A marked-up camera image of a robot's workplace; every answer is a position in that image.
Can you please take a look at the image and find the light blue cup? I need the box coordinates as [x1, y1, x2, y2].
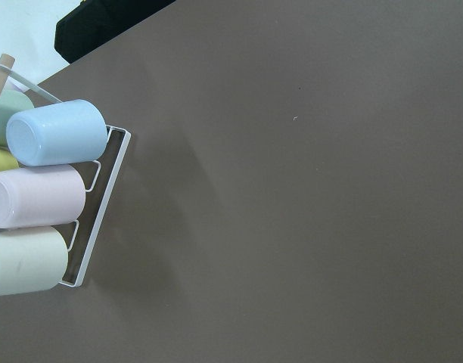
[6, 100, 107, 166]

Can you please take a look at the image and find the pink cup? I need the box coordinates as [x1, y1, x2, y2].
[0, 164, 86, 229]

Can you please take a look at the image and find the cream cup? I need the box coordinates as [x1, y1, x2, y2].
[0, 226, 68, 296]

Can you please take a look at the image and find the yellow green cup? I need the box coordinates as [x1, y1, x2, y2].
[0, 148, 19, 172]

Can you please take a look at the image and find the mint green cup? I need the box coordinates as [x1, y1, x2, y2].
[0, 89, 34, 146]

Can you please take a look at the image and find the white wire cup rack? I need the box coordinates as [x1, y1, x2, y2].
[0, 70, 131, 287]

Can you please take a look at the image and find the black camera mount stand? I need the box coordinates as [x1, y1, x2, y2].
[54, 0, 172, 64]

